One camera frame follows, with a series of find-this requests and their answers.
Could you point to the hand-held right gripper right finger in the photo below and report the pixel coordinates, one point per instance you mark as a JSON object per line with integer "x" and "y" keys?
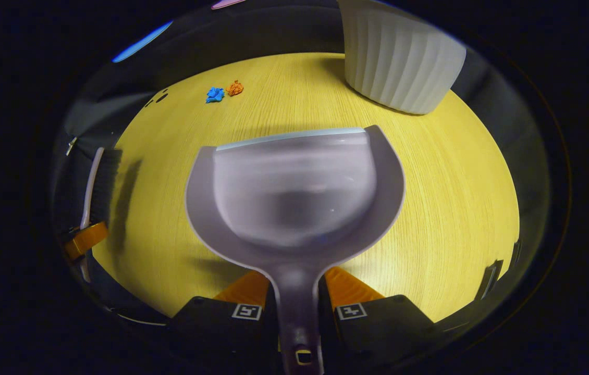
{"x": 378, "y": 328}

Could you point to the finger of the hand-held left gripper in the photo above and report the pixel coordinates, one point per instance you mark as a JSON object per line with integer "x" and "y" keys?
{"x": 86, "y": 240}

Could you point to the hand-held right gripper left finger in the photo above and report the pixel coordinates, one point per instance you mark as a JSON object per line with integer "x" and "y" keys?
{"x": 211, "y": 328}

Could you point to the small broom with black bristles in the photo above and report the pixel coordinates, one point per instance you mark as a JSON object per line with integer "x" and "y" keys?
{"x": 94, "y": 177}

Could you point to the light purple plastic dustpan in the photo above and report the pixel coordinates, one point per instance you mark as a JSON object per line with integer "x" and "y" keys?
{"x": 294, "y": 198}

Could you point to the blue paper scrap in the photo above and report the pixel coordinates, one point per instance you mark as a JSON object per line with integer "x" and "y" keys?
{"x": 215, "y": 95}

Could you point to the orange paper scrap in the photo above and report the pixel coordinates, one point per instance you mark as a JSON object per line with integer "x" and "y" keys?
{"x": 235, "y": 88}

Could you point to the white ribbed garbage bin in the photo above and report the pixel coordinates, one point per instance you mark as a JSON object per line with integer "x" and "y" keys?
{"x": 404, "y": 57}

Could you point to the silver cloth clip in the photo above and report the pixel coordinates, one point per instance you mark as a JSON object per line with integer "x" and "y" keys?
{"x": 71, "y": 145}

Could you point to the black backdrop cloth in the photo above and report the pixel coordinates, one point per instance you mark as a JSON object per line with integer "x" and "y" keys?
{"x": 273, "y": 31}

